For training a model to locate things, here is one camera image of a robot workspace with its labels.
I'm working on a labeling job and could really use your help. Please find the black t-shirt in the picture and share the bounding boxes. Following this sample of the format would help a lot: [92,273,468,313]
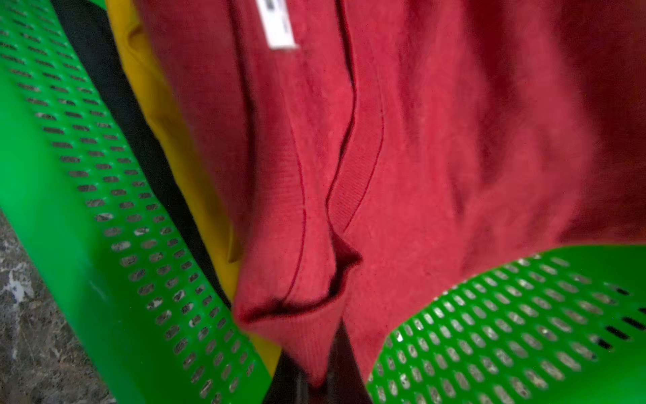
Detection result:
[51,0,230,307]

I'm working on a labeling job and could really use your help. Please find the red t-shirt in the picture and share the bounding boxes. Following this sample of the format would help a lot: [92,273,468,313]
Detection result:
[136,1,645,385]

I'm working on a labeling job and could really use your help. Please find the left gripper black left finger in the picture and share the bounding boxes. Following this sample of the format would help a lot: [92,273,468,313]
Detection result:
[262,353,309,404]

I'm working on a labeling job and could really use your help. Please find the green plastic basket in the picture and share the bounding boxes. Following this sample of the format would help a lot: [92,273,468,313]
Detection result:
[1,1,645,403]

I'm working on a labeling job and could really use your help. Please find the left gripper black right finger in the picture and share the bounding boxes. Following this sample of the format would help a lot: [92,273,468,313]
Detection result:
[325,323,373,404]

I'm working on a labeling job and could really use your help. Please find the yellow t-shirt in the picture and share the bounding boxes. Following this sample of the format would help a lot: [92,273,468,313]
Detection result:
[104,0,283,377]

